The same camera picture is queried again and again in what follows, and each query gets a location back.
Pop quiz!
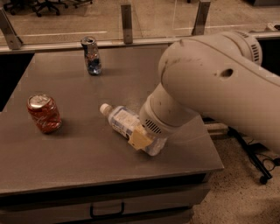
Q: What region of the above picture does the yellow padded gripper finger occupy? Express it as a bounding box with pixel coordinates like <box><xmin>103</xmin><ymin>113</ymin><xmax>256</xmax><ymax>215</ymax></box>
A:
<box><xmin>129</xmin><ymin>124</ymin><xmax>153</xmax><ymax>150</ymax></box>

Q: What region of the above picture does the clear blue-label plastic bottle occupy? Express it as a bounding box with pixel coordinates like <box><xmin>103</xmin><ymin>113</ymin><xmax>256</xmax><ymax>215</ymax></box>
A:
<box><xmin>100</xmin><ymin>103</ymin><xmax>167</xmax><ymax>156</ymax></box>

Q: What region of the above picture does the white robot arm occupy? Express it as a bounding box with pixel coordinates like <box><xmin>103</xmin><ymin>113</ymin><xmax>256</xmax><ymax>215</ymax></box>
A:
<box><xmin>139</xmin><ymin>31</ymin><xmax>280</xmax><ymax>153</ymax></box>

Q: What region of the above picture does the crushed blue silver can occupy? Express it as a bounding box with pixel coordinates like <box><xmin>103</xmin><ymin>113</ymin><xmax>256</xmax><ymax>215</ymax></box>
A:
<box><xmin>80</xmin><ymin>36</ymin><xmax>102</xmax><ymax>76</ymax></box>

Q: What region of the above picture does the crushed red coke can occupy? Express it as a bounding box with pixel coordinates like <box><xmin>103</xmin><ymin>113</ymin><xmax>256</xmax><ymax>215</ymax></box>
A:
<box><xmin>27</xmin><ymin>94</ymin><xmax>62</xmax><ymax>134</ymax></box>

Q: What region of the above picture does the grey table drawer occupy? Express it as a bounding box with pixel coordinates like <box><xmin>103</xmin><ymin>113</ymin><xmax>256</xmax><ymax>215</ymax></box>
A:
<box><xmin>0</xmin><ymin>183</ymin><xmax>210</xmax><ymax>224</ymax></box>

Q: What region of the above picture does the black wheeled stand base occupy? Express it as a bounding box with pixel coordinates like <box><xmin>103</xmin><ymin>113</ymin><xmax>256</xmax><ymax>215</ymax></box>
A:
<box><xmin>227</xmin><ymin>127</ymin><xmax>280</xmax><ymax>185</ymax></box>

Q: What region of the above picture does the black office chair base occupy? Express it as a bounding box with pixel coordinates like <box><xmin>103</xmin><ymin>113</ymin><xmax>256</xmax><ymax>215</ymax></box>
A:
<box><xmin>2</xmin><ymin>0</ymin><xmax>94</xmax><ymax>18</ymax></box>

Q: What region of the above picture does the black drawer handle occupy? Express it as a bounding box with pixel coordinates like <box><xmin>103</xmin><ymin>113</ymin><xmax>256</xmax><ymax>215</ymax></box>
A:
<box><xmin>89</xmin><ymin>202</ymin><xmax>125</xmax><ymax>220</ymax></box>

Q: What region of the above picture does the middle metal bracket post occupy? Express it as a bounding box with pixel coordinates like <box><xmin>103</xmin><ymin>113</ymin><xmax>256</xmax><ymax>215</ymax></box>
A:
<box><xmin>121</xmin><ymin>4</ymin><xmax>133</xmax><ymax>45</ymax></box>

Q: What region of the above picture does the metal bracket post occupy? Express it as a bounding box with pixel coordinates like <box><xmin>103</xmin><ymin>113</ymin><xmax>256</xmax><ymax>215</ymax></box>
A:
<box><xmin>121</xmin><ymin>4</ymin><xmax>133</xmax><ymax>45</ymax></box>
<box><xmin>0</xmin><ymin>8</ymin><xmax>23</xmax><ymax>50</ymax></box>
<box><xmin>192</xmin><ymin>0</ymin><xmax>211</xmax><ymax>36</ymax></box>

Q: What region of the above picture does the black floor cable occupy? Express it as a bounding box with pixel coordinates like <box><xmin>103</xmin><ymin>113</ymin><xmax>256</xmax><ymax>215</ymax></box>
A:
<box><xmin>246</xmin><ymin>139</ymin><xmax>280</xmax><ymax>173</ymax></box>

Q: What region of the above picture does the right metal bracket post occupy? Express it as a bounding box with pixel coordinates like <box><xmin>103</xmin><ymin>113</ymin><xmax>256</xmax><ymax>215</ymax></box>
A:
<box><xmin>192</xmin><ymin>0</ymin><xmax>211</xmax><ymax>36</ymax></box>

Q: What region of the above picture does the left metal bracket post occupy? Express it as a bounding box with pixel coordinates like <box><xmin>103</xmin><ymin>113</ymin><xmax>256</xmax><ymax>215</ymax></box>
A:
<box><xmin>0</xmin><ymin>8</ymin><xmax>23</xmax><ymax>50</ymax></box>

